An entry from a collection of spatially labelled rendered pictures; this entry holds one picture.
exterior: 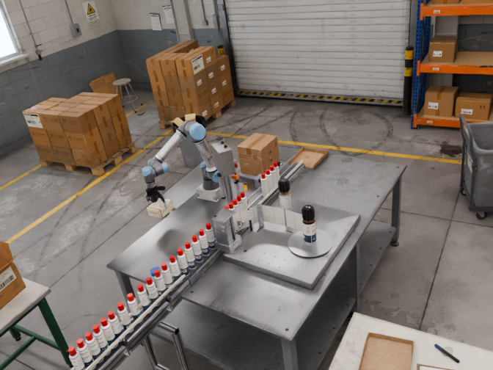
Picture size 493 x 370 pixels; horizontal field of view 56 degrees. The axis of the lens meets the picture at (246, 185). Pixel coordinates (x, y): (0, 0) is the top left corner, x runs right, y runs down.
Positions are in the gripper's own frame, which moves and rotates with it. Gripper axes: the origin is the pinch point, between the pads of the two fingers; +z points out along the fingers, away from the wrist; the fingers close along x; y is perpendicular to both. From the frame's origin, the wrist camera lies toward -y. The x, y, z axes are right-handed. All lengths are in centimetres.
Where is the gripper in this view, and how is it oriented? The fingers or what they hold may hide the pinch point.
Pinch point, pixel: (159, 205)
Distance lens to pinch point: 362.4
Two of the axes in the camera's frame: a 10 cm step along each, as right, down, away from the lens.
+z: 1.4, 8.4, 5.2
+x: 8.7, 1.5, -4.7
